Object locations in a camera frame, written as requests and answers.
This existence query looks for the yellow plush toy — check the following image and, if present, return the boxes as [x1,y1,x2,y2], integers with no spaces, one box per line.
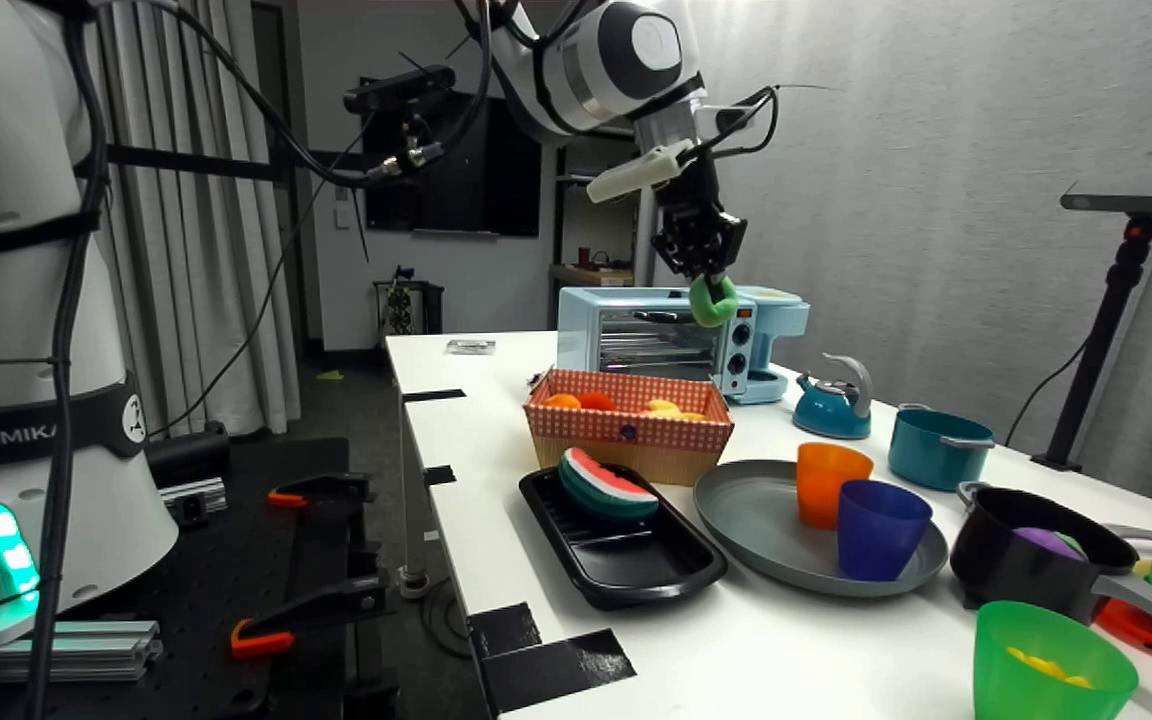
[645,398,708,425]

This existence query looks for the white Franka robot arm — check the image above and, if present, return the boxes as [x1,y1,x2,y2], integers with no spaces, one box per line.
[0,0,741,646]

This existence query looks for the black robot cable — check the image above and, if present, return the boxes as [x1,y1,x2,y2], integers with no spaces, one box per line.
[11,0,526,720]

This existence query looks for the black camera tripod stand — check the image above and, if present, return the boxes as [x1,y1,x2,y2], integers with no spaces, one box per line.
[1041,179,1152,467]

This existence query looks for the orange round plush toy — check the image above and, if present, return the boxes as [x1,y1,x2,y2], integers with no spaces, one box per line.
[576,392,616,408]

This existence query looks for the watermelon slice plush toy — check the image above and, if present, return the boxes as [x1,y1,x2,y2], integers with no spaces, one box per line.
[561,448,661,526]

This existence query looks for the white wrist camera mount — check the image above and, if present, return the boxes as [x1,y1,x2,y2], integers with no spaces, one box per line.
[583,139,693,205]

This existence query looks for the teal toy kettle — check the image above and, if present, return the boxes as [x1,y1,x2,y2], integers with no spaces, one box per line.
[792,352,870,440]

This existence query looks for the black tape strips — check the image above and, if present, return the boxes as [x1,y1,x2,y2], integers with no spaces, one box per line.
[468,603,631,716]

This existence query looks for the green plastic cup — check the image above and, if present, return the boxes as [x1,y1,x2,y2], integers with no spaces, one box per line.
[973,602,1139,720]

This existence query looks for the blue plastic cup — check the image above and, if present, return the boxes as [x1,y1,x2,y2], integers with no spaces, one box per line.
[836,482,930,582]

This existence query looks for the orange plastic cup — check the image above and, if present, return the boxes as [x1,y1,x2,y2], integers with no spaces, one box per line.
[795,443,870,530]

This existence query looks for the light blue toy oven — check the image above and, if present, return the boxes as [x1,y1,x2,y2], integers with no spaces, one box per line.
[557,283,807,403]

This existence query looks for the teal pot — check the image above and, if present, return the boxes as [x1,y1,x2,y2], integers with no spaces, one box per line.
[888,408,995,492]

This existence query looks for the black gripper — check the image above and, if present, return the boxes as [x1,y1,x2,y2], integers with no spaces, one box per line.
[653,152,748,282]

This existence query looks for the orange slice plush toy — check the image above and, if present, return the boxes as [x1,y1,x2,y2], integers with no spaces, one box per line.
[536,392,583,408]

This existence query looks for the green pear plush toy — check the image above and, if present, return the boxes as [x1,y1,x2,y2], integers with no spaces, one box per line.
[687,278,741,329]

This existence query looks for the black pot with toys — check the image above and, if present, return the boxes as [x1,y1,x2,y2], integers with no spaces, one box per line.
[950,482,1152,622]

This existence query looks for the wall mounted black monitor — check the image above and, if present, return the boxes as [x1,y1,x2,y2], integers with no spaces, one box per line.
[344,63,538,235]

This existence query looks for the orange checkered basket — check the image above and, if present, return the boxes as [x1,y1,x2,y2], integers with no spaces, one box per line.
[523,370,732,489]

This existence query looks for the black oven tray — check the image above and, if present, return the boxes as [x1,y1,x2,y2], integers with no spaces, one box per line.
[520,467,729,612]

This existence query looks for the grey round plate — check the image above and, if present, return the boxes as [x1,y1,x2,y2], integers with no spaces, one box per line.
[693,460,949,602]

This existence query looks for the orange handled clamp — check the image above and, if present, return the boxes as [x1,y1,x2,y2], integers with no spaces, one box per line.
[227,577,383,661]
[263,477,367,512]

